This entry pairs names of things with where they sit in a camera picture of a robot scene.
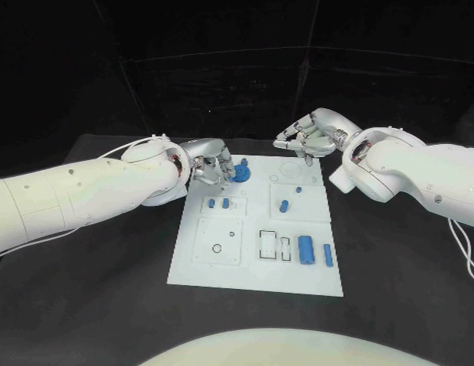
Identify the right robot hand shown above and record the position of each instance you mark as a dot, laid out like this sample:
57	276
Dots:
324	134

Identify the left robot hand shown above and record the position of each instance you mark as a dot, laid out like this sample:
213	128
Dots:
208	151

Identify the small blue gear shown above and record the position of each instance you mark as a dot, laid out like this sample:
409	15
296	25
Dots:
244	161

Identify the large blue gear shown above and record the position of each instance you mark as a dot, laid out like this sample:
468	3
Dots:
243	175

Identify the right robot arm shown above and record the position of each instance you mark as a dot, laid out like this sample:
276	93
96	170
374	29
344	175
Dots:
426	177

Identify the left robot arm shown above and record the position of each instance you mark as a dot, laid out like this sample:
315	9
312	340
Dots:
76	194

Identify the white task board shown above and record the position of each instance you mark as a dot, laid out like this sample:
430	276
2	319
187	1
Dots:
253	274

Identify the blue standing cylinder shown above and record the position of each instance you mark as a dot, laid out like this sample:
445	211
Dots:
285	206

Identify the large blue cylinder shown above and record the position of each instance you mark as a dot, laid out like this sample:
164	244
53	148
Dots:
306	250

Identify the thin long blue cylinder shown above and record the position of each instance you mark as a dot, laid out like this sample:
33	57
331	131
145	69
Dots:
328	255

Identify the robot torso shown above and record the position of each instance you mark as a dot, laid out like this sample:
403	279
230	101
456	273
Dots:
286	348

